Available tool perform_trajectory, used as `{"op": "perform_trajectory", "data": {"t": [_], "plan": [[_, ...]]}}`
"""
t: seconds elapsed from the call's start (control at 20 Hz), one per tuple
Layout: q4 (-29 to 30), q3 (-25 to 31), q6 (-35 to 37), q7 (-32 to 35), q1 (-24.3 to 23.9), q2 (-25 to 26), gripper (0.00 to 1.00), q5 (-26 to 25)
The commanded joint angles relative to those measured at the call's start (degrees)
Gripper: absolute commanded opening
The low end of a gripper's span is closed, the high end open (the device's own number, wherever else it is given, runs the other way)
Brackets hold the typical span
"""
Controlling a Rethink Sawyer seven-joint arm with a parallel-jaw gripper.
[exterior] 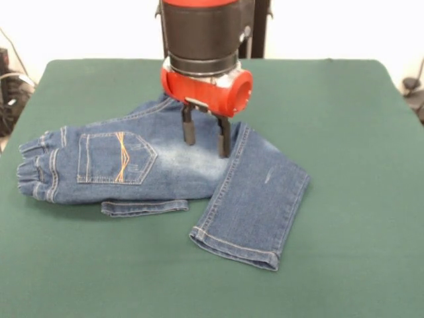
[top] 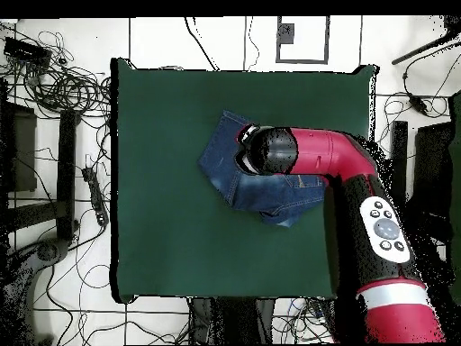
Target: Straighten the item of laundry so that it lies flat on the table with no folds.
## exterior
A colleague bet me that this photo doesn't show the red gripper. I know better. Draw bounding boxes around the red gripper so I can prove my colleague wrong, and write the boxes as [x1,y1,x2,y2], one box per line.
[160,64,254,158]

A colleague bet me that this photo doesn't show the blue denim jeans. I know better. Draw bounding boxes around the blue denim jeans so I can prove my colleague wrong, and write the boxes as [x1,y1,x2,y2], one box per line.
[16,92,311,272]

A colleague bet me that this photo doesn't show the dark green table cloth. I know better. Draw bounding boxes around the dark green table cloth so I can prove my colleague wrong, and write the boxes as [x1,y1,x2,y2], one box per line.
[0,58,424,318]

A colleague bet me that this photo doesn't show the black wheeled stand base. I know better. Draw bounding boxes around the black wheeled stand base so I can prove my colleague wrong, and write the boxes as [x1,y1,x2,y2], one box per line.
[402,76,424,125]
[0,48,36,137]

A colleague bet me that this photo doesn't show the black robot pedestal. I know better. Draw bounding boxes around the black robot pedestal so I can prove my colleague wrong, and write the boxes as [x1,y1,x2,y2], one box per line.
[154,0,275,60]

